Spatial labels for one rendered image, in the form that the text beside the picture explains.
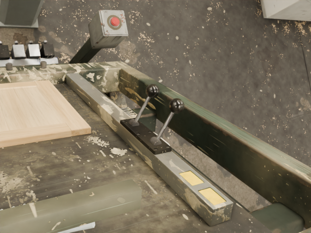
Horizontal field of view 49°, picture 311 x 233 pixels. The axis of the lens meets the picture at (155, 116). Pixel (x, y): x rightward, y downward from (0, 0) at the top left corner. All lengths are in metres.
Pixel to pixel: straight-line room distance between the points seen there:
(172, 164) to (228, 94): 2.27
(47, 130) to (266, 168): 0.58
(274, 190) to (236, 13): 2.62
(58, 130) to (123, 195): 0.70
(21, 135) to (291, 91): 2.96
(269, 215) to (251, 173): 0.14
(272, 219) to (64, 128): 0.58
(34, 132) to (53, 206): 0.70
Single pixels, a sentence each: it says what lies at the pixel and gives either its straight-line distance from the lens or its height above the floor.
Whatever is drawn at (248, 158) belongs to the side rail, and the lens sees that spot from 0.90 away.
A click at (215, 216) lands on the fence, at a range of 0.67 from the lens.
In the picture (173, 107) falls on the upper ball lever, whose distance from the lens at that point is 0.81.
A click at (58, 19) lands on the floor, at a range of 2.51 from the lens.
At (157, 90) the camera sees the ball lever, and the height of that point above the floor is 1.46.
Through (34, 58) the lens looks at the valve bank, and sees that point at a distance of 1.60.
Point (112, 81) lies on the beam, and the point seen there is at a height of 0.88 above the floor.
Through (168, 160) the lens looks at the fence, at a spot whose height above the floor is 1.56.
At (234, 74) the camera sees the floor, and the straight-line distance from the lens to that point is 3.11.
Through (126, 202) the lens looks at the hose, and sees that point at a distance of 0.29.
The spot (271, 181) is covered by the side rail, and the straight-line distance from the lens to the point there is 0.87.
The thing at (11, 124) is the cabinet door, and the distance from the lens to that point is 1.03.
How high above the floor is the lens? 2.24
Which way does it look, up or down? 61 degrees down
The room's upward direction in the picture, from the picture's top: 72 degrees clockwise
